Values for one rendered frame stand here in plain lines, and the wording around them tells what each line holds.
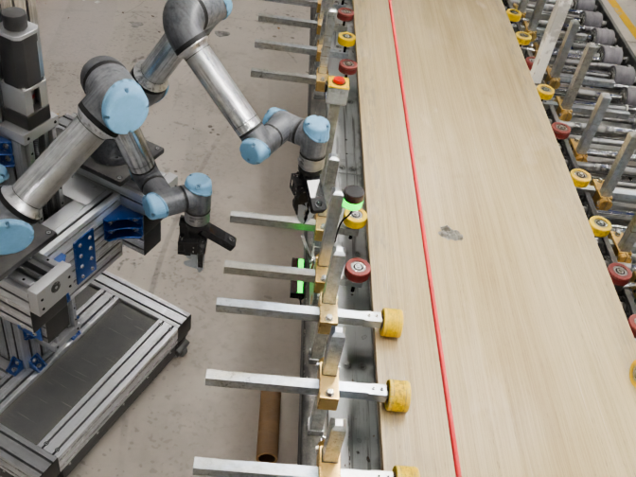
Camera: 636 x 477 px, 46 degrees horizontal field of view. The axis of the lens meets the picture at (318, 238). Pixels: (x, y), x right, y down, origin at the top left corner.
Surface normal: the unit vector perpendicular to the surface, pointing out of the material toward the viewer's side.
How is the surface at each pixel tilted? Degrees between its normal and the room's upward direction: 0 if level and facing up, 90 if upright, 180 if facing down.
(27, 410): 0
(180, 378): 0
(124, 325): 0
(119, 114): 85
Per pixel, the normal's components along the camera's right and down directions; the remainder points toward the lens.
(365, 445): 0.14, -0.73
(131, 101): 0.61, 0.54
